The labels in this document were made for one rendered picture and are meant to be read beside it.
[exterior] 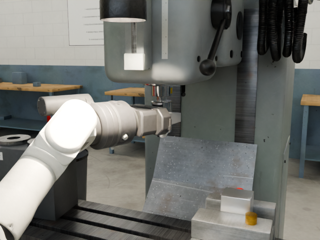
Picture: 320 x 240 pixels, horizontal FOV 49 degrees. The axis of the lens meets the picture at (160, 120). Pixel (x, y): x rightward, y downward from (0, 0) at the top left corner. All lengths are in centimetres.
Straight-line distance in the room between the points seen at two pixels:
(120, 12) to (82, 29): 552
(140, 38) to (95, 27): 526
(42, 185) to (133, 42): 29
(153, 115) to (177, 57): 13
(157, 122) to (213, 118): 44
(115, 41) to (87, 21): 529
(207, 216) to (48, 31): 592
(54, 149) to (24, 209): 10
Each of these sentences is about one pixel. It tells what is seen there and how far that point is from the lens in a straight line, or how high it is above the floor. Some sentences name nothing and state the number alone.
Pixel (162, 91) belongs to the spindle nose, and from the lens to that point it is 74.
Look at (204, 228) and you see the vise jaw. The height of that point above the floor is 104.
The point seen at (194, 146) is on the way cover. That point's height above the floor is 108.
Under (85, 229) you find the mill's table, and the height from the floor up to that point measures 94.
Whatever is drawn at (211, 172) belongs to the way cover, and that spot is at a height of 101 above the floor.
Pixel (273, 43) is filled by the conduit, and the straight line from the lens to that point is 90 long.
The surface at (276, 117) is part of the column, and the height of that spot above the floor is 119.
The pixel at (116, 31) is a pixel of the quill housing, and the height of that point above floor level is 141.
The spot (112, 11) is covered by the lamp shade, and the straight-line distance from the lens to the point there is 53.
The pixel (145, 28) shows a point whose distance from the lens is 65.
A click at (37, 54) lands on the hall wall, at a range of 664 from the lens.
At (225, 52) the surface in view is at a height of 137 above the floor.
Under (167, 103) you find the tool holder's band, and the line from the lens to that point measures 75.
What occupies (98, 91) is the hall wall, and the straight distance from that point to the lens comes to 589.
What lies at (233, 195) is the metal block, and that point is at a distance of 75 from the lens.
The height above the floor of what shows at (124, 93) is 87.
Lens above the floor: 137
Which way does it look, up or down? 10 degrees down
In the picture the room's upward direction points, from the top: straight up
